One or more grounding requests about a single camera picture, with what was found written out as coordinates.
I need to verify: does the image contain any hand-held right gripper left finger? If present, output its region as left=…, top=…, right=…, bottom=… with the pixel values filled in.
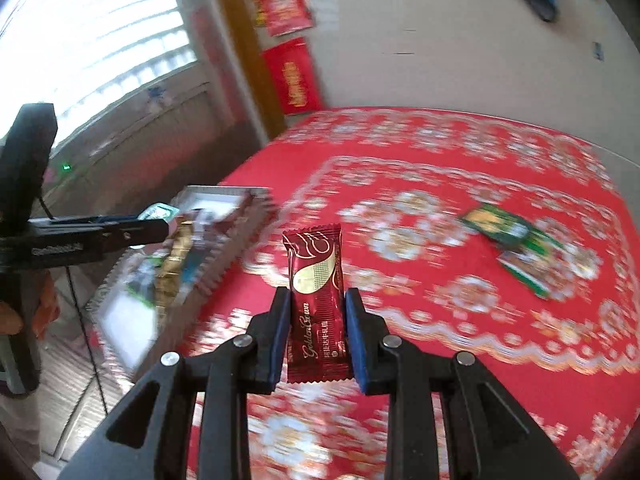
left=70, top=287, right=293, bottom=480

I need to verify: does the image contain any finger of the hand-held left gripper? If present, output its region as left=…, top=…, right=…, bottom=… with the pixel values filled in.
left=50, top=214, right=143, bottom=225
left=28, top=217, right=171, bottom=267

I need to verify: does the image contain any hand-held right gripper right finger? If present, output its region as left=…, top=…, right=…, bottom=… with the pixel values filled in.
left=344, top=287, right=581, bottom=480

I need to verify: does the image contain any green lid jelly cup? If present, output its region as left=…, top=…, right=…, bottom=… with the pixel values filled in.
left=139, top=203, right=177, bottom=224

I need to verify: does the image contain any dark red gold-oval snack packet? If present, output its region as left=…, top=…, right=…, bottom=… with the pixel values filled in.
left=281, top=222, right=351, bottom=385

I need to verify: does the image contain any striped-sided paper tray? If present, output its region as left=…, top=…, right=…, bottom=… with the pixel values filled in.
left=85, top=185, right=277, bottom=377

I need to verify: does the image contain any person's left forearm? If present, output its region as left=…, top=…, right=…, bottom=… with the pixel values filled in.
left=0, top=377, right=43, bottom=467

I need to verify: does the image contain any person's left hand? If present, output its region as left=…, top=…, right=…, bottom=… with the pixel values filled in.
left=0, top=270, right=62, bottom=343

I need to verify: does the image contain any bright window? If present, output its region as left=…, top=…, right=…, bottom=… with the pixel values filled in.
left=0, top=0, right=202, bottom=157

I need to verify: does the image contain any dark green snack packet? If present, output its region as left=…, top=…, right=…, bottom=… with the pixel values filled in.
left=459, top=203, right=534, bottom=247

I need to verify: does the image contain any green clear cookie packet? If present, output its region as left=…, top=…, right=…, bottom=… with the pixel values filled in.
left=497, top=230, right=567, bottom=300

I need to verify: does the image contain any red floral tablecloth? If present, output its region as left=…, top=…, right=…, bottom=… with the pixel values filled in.
left=185, top=107, right=640, bottom=480

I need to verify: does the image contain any black cable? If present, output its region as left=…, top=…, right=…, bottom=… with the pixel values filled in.
left=37, top=195, right=110, bottom=417

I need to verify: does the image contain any wooden door frame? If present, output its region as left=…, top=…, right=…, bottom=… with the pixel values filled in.
left=205, top=0, right=289, bottom=142

